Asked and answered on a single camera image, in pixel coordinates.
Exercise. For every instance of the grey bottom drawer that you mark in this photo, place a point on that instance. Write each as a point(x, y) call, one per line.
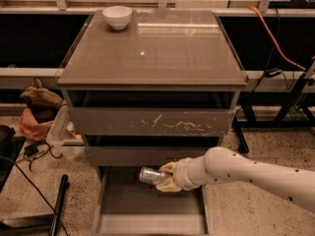
point(128, 207)

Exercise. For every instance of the brown cloth bag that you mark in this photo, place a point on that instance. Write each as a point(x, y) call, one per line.
point(43, 103)

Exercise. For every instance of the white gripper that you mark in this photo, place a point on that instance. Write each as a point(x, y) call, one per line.
point(181, 174)

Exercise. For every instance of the orange cloth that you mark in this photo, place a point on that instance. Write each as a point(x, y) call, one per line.
point(31, 129)

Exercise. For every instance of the grey drawer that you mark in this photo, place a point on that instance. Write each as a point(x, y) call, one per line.
point(144, 150)
point(128, 207)
point(165, 122)

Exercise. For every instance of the grey drawer cabinet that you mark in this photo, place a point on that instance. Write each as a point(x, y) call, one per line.
point(170, 59)

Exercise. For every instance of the white ceramic bowl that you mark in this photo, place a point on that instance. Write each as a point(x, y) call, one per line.
point(118, 17)

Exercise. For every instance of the grey top drawer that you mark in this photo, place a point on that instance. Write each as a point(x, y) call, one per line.
point(165, 122)

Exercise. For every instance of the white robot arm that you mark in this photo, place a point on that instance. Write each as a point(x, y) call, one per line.
point(222, 165)

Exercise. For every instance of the black power adapter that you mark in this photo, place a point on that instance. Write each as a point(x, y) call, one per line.
point(31, 150)

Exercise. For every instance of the black table frame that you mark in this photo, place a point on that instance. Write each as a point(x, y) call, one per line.
point(296, 100)

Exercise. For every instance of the silver redbull can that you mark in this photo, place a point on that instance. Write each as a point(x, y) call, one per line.
point(151, 176)

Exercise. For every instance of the grey middle drawer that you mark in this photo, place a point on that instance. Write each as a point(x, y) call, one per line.
point(144, 150)

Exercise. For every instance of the black box left edge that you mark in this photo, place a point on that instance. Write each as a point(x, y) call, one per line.
point(10, 147)

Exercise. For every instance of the black metal leg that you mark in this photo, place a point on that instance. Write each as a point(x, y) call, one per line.
point(56, 221)

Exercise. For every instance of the clear plastic container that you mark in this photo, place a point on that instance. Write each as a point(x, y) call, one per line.
point(64, 140)

